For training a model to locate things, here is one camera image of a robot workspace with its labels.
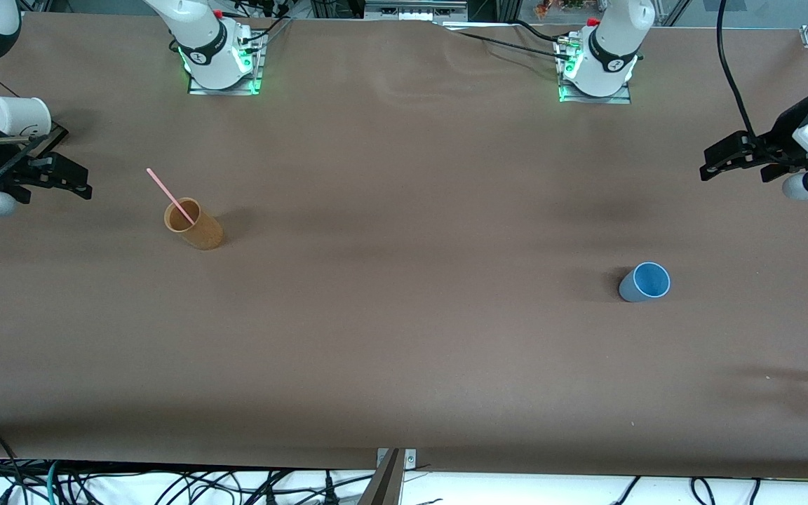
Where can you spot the orange background objects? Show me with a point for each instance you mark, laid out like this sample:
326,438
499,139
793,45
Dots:
544,8

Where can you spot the pink chopstick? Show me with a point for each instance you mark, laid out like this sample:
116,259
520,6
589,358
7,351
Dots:
165,189

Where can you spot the blue cup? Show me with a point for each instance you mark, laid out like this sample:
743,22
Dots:
639,287

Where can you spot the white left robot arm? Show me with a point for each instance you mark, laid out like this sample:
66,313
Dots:
614,42

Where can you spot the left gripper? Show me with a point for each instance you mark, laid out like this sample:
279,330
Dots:
780,144

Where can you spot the brown table cover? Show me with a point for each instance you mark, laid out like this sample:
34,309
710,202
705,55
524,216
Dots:
404,351

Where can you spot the grey metal bar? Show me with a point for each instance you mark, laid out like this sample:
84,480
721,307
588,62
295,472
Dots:
383,487

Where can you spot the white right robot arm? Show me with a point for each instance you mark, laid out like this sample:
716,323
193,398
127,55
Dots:
193,35

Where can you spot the brown bamboo cup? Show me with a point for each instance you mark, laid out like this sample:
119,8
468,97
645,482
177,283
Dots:
207,235

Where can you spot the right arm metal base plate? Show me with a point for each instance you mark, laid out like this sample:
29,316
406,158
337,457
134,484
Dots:
225,91

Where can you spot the grey power strip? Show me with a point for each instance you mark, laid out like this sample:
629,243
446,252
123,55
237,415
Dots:
414,10

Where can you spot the white cup with print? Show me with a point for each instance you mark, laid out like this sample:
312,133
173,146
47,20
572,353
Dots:
22,116

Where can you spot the metal table bracket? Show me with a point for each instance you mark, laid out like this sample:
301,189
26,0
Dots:
409,459

